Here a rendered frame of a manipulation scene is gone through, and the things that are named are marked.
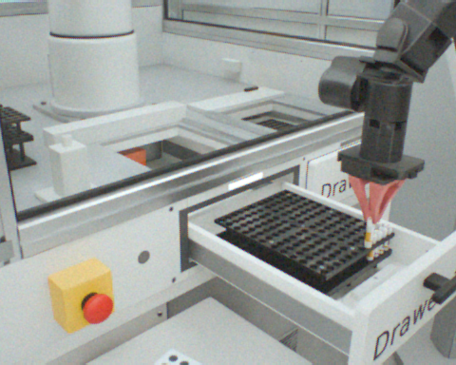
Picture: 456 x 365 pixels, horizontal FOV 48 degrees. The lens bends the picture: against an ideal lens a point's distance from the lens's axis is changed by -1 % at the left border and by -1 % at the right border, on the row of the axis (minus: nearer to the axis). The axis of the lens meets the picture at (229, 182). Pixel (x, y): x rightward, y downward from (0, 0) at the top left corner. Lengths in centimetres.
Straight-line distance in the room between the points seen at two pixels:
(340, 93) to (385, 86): 7
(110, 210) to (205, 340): 25
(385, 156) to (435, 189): 178
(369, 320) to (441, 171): 186
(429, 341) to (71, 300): 156
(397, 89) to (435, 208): 185
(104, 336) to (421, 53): 60
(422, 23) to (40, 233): 53
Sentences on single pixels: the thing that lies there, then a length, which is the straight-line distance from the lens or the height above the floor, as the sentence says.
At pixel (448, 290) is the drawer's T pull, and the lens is 71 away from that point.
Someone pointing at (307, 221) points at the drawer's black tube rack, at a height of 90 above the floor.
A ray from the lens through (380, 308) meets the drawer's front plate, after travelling 64.
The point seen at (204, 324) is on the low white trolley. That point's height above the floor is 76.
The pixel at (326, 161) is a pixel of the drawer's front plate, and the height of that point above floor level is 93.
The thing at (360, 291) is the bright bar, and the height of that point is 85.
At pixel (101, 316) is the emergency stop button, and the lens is 69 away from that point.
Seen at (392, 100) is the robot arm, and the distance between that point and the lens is 69.
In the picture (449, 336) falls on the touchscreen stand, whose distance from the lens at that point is 196.
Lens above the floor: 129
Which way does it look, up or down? 24 degrees down
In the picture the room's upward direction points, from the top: 1 degrees clockwise
